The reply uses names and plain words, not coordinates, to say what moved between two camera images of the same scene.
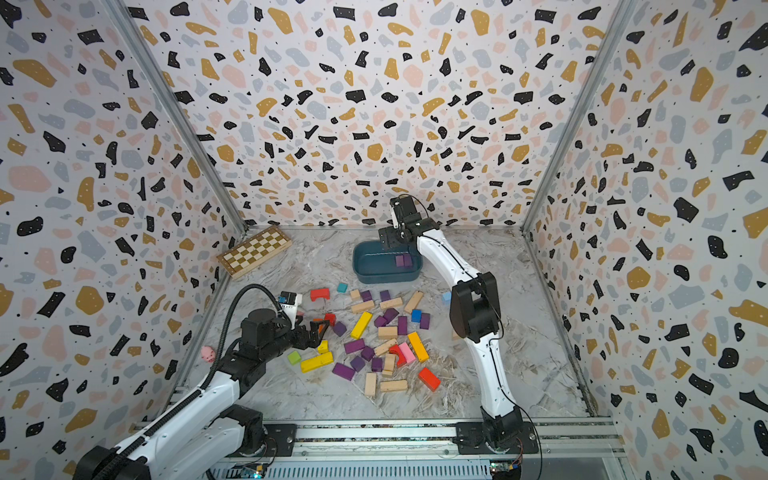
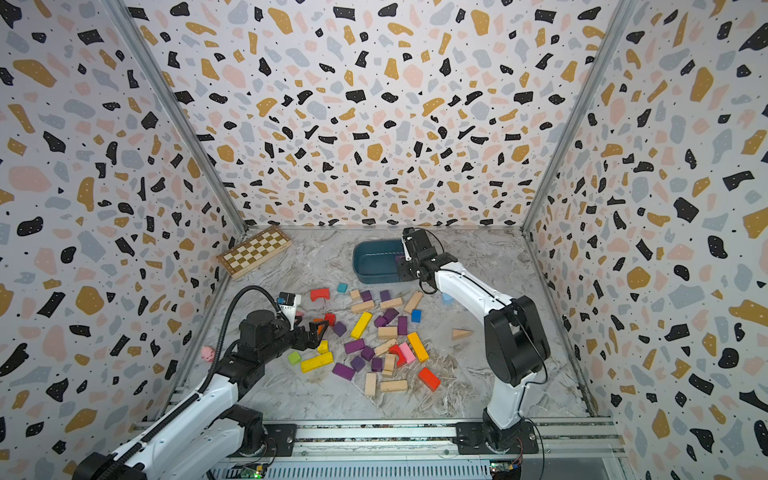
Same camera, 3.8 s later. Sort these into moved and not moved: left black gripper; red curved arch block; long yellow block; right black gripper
Moved: right black gripper
Not moved: long yellow block; left black gripper; red curved arch block
